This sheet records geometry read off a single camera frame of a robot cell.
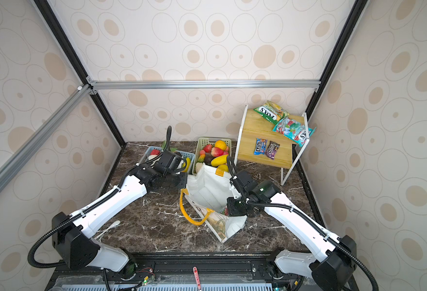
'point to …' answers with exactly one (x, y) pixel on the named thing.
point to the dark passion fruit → (208, 158)
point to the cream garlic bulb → (198, 165)
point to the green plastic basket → (200, 153)
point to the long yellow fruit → (219, 160)
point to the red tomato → (154, 152)
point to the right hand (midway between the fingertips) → (229, 211)
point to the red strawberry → (207, 148)
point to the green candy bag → (272, 112)
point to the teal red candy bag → (294, 130)
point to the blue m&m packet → (260, 147)
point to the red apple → (216, 151)
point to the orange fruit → (221, 143)
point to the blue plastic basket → (147, 156)
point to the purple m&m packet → (272, 149)
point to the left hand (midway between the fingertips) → (190, 179)
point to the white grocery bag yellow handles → (210, 192)
